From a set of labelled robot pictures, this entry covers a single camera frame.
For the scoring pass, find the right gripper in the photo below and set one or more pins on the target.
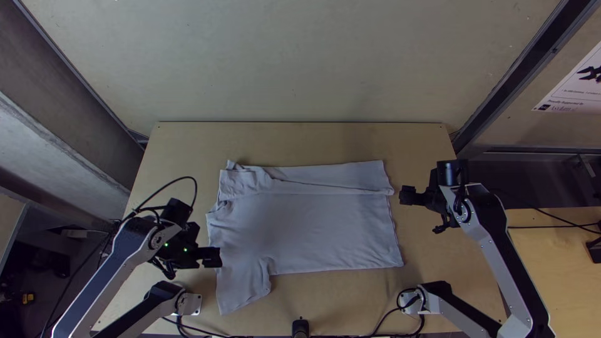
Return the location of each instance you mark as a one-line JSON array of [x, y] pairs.
[[409, 195]]

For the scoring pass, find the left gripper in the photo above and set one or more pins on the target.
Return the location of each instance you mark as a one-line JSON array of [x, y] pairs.
[[210, 257]]

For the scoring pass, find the light grey t-shirt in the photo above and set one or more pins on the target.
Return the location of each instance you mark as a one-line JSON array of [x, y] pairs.
[[300, 225]]

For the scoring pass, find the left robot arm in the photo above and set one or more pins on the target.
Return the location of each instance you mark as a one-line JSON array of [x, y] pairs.
[[122, 249]]

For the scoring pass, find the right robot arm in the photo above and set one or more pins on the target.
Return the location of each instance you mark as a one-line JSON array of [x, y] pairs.
[[488, 244]]

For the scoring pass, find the white poster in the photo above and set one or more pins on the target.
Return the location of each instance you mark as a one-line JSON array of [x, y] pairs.
[[575, 84]]

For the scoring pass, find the metal frame rail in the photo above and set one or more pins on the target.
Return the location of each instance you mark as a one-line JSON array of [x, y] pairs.
[[516, 75]]

